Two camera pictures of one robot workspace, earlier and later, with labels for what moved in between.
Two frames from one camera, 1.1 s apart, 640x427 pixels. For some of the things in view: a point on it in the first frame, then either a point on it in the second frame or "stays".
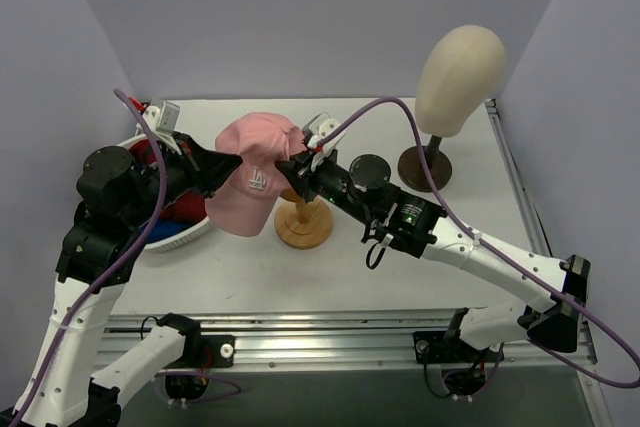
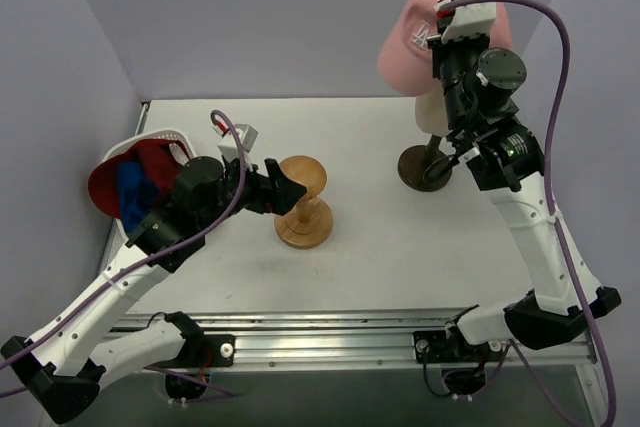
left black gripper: x=193 y=163 → x=270 y=187
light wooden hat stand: x=300 y=224 stays
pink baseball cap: x=241 y=203 → x=405 y=56
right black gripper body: x=306 y=173 → x=451 y=54
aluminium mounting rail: x=342 y=341 stays
